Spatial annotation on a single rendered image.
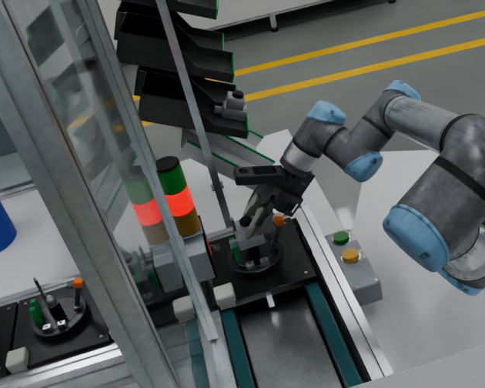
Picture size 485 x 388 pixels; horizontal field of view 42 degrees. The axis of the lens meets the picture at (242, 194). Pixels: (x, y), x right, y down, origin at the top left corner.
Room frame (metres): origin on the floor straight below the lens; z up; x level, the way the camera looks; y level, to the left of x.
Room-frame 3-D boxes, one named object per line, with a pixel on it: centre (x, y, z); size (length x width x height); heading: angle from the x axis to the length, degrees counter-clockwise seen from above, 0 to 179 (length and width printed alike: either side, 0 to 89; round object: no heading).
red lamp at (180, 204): (0.98, 0.12, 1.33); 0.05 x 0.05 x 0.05
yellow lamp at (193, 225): (0.98, 0.12, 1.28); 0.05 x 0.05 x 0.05
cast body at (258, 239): (1.18, 0.02, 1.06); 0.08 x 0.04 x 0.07; 92
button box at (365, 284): (1.10, -0.21, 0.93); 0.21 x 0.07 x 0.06; 2
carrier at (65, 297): (1.16, 0.51, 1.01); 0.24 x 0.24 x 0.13; 2
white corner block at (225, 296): (1.08, 0.10, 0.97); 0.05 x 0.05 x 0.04; 2
